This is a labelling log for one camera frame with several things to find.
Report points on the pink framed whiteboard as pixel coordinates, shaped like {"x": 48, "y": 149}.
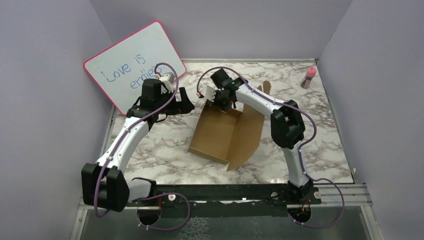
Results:
{"x": 121, "y": 69}

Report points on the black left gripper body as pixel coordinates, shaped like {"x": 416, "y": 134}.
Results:
{"x": 172, "y": 109}

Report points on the pink capped marker bottle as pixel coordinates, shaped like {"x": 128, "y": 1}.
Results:
{"x": 307, "y": 79}

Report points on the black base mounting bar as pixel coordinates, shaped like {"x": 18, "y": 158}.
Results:
{"x": 226, "y": 200}

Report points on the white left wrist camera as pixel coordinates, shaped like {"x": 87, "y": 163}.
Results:
{"x": 165, "y": 79}

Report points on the brown cardboard box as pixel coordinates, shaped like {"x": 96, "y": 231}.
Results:
{"x": 228, "y": 137}

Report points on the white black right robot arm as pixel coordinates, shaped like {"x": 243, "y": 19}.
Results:
{"x": 286, "y": 124}

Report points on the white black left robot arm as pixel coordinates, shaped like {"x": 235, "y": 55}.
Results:
{"x": 103, "y": 182}

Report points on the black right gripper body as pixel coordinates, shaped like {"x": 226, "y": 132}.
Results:
{"x": 221, "y": 101}

